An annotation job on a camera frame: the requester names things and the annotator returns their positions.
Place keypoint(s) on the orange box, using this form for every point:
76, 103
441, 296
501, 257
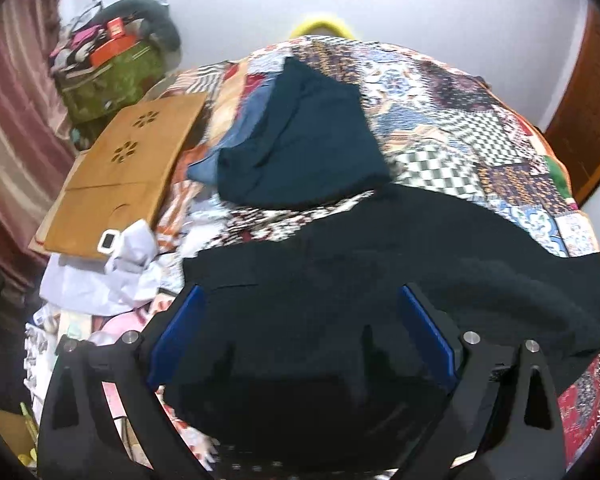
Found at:
117, 41

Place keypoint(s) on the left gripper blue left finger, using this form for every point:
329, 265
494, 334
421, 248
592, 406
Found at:
170, 332

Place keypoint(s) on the blue denim garment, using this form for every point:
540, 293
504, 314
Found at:
206, 170

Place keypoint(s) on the black pants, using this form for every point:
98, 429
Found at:
301, 355

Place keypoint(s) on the pink striped curtain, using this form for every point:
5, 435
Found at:
35, 151

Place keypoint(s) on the small white device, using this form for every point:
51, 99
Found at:
108, 241

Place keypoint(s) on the patchwork patterned bed quilt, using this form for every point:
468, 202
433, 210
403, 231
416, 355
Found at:
440, 130

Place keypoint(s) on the green camouflage storage bag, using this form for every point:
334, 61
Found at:
121, 81

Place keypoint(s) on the wooden door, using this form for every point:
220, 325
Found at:
574, 132

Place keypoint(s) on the wooden lap desk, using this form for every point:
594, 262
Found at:
123, 176

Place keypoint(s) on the white cloth pile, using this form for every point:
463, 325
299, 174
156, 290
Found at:
126, 280

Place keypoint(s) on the yellow foam hoop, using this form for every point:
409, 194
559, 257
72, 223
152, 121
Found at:
321, 27

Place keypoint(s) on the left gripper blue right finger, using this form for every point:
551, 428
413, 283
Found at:
434, 334

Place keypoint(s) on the dark teal folded garment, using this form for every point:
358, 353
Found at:
311, 146

